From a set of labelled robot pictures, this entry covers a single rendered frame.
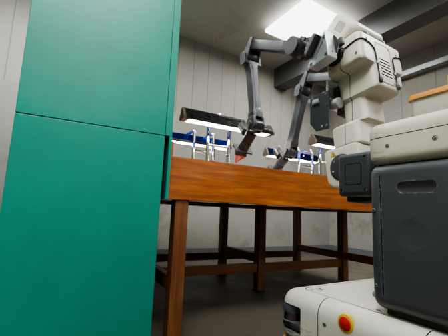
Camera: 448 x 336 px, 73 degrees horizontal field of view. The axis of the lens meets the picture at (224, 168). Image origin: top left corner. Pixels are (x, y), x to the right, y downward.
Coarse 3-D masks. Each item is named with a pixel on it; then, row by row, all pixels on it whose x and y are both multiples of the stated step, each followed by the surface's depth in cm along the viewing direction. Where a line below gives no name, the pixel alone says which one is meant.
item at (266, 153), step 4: (268, 148) 264; (264, 152) 264; (268, 152) 260; (272, 152) 262; (296, 156) 275; (304, 156) 280; (308, 156) 283; (316, 156) 289; (304, 160) 278; (308, 160) 280; (316, 160) 285
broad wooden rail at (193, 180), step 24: (192, 168) 133; (216, 168) 139; (240, 168) 145; (264, 168) 152; (192, 192) 132; (216, 192) 138; (240, 192) 144; (264, 192) 150; (288, 192) 157; (312, 192) 165; (336, 192) 173
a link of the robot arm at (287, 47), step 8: (256, 40) 153; (264, 40) 148; (272, 40) 142; (280, 40) 137; (288, 40) 127; (296, 40) 123; (248, 48) 157; (256, 48) 153; (264, 48) 147; (272, 48) 141; (280, 48) 136; (288, 48) 127; (296, 48) 123; (248, 56) 157; (256, 56) 160
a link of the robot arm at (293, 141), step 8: (296, 88) 180; (296, 96) 180; (304, 96) 180; (296, 104) 182; (304, 104) 180; (296, 112) 181; (304, 112) 182; (296, 120) 180; (296, 128) 180; (288, 136) 184; (296, 136) 181; (288, 144) 181; (296, 144) 182; (288, 152) 180; (296, 152) 182
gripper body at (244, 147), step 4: (236, 144) 161; (240, 144) 158; (244, 144) 156; (248, 144) 157; (236, 148) 158; (240, 148) 158; (244, 148) 157; (248, 148) 158; (236, 152) 157; (240, 152) 158; (244, 152) 158; (248, 152) 160; (252, 152) 162
